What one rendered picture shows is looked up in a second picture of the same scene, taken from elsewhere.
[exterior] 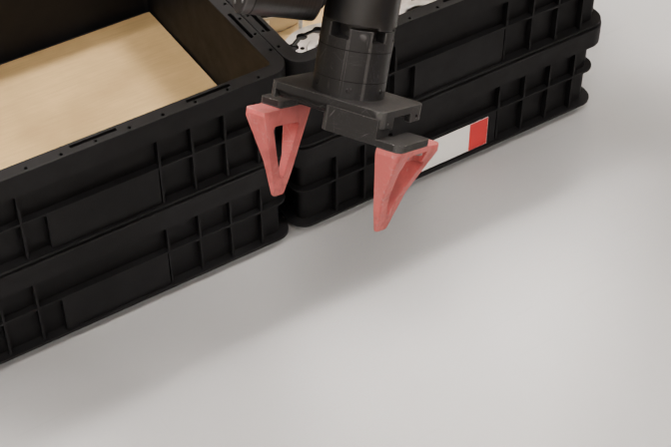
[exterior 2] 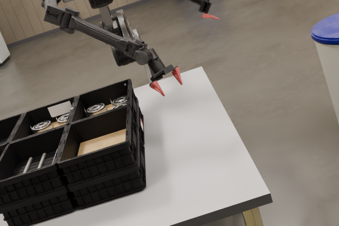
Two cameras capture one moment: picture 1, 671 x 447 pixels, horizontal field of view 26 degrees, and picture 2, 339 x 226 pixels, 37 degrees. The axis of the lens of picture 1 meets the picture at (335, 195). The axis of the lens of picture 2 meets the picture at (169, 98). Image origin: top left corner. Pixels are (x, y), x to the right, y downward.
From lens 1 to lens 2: 1.77 m
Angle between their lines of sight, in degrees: 51
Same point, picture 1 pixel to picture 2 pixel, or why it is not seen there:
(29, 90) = not seen: hidden behind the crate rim
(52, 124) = not seen: hidden behind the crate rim
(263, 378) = (175, 150)
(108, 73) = (94, 146)
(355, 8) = (155, 55)
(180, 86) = (107, 137)
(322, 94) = (161, 69)
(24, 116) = not seen: hidden behind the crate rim
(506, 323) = (185, 125)
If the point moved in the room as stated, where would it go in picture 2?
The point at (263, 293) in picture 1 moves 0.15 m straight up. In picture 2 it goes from (155, 151) to (145, 122)
